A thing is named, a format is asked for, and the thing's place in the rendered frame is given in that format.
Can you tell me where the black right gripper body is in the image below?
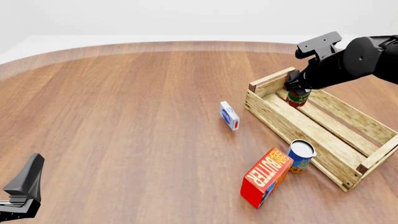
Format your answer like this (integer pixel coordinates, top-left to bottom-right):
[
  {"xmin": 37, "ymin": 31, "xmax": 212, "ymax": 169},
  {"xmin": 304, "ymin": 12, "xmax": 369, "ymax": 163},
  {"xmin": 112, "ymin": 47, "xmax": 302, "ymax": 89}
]
[{"xmin": 284, "ymin": 69, "xmax": 312, "ymax": 92}]

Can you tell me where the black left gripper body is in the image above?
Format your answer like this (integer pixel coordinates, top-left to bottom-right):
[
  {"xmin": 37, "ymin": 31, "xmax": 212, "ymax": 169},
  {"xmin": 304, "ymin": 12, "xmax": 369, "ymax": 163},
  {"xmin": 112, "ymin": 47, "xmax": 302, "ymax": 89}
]
[{"xmin": 0, "ymin": 194, "xmax": 42, "ymax": 222}]

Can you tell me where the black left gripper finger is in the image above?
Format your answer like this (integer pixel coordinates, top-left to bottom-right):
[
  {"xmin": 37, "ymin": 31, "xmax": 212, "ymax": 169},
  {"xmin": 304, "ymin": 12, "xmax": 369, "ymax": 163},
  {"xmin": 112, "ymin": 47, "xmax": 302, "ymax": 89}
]
[{"xmin": 2, "ymin": 152, "xmax": 45, "ymax": 203}]

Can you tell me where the red green tomato sauce can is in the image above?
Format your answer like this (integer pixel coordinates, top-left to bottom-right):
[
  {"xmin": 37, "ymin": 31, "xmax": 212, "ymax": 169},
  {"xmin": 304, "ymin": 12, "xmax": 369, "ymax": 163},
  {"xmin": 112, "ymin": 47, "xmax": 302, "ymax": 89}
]
[{"xmin": 285, "ymin": 90, "xmax": 310, "ymax": 108}]

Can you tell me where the wooden slat tray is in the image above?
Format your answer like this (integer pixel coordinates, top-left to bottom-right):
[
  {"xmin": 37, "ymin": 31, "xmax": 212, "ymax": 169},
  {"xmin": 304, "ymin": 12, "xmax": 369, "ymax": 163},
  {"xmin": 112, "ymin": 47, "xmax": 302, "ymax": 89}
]
[{"xmin": 244, "ymin": 66, "xmax": 398, "ymax": 193}]

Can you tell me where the flat plate on black stalk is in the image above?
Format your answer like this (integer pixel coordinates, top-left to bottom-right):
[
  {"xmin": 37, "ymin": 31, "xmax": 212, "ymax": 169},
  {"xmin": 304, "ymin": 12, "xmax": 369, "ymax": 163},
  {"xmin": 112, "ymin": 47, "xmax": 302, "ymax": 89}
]
[{"xmin": 294, "ymin": 30, "xmax": 343, "ymax": 60}]

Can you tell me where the blue soup can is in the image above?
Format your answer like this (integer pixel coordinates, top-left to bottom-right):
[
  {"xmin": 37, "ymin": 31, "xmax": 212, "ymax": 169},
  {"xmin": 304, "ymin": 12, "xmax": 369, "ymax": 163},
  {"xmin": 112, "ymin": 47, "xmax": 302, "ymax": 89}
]
[{"xmin": 286, "ymin": 139, "xmax": 318, "ymax": 175}]

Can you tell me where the small blue white box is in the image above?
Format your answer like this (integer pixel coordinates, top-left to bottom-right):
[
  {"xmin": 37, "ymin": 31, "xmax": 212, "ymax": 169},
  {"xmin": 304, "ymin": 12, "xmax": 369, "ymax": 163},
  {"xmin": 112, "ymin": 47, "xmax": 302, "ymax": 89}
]
[{"xmin": 219, "ymin": 101, "xmax": 241, "ymax": 132}]

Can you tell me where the red butter box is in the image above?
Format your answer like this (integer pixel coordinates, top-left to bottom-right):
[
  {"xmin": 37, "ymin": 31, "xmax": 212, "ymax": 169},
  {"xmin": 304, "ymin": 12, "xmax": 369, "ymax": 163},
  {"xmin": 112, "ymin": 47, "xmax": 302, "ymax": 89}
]
[{"xmin": 239, "ymin": 147, "xmax": 295, "ymax": 210}]

